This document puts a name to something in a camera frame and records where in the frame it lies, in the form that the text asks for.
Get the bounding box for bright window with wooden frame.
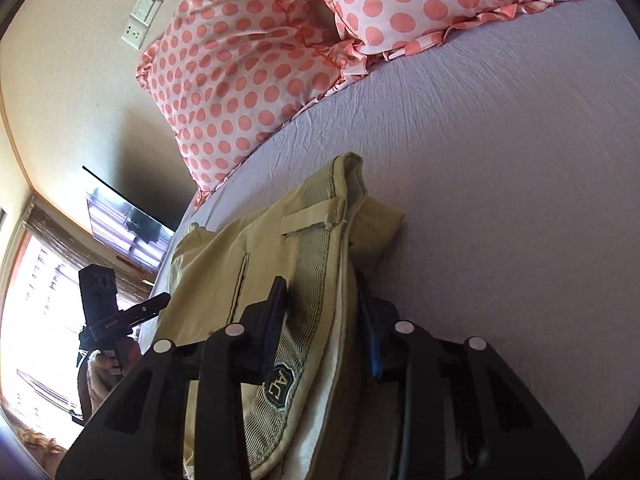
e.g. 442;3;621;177
1;198;159;448

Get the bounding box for person's left hand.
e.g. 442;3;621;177
77;337;142;422

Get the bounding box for white wall switch socket plate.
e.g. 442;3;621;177
120;0;163;50

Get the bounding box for wall-mounted black television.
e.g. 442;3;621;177
82;166;174;274

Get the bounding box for left pink polka-dot pillow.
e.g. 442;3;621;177
136;0;367;204

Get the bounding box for khaki tan pants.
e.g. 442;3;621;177
155;153;402;479

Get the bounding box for lavender bed sheet mattress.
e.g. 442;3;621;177
134;0;640;478

